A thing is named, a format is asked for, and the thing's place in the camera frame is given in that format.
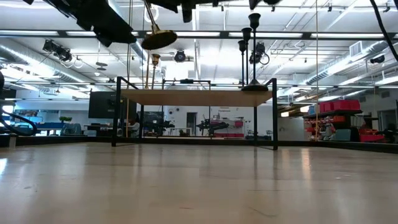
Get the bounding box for dark shelf red bins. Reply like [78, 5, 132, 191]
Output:
[303, 98, 364, 142]

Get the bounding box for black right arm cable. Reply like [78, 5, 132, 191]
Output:
[369, 0, 398, 63]

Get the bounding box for red storage bin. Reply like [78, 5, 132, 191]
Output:
[359, 133, 387, 143]

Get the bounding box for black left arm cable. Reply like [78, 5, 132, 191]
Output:
[0, 108, 38, 137]

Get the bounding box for black wall monitor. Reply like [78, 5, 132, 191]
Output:
[88, 90, 137, 119]

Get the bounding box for white cable loop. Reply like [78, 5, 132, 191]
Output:
[144, 4, 160, 24]

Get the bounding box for person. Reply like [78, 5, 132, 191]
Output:
[127, 116, 141, 138]

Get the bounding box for black hanging camera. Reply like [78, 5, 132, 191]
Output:
[174, 49, 187, 63]
[369, 54, 386, 65]
[248, 42, 271, 66]
[42, 39, 73, 63]

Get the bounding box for wooden shelf black metal frame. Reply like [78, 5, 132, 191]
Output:
[111, 76, 279, 151]

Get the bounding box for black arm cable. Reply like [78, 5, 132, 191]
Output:
[0, 108, 38, 137]
[369, 0, 398, 63]

